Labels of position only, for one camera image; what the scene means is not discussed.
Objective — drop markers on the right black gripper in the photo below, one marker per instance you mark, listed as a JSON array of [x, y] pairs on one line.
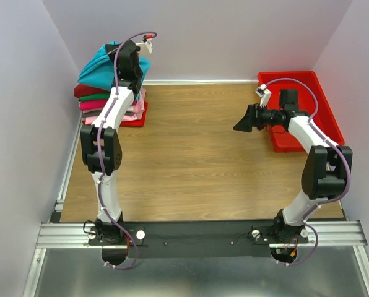
[[253, 116]]

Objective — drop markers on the dark red folded shirt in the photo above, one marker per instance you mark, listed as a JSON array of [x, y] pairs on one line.
[[82, 90]]

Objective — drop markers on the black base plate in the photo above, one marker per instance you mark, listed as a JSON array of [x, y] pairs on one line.
[[196, 239]]

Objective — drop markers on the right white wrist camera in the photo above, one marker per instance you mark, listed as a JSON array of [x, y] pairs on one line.
[[264, 93]]

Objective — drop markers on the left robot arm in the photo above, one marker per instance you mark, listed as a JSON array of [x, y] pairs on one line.
[[101, 149]]

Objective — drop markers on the green folded shirt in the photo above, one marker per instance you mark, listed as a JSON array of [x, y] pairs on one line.
[[94, 97]]

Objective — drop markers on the grey folded shirt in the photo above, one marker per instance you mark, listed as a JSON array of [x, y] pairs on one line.
[[97, 112]]

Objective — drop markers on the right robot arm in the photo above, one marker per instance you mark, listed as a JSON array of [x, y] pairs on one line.
[[326, 175]]

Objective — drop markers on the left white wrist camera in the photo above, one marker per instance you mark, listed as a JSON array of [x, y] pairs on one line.
[[145, 47]]

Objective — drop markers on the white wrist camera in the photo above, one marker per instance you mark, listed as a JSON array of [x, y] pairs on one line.
[[264, 93], [145, 47]]

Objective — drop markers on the teal t shirt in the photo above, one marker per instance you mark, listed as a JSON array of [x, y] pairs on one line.
[[111, 67]]

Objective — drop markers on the red plastic bin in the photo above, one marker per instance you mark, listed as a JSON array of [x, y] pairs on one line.
[[309, 88]]

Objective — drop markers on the magenta folded shirt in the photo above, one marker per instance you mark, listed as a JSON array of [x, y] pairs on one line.
[[99, 104]]

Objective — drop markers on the back aluminium rail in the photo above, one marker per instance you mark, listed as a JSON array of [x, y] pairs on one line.
[[200, 82]]

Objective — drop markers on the aluminium frame rail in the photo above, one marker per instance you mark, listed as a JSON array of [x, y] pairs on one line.
[[330, 233]]

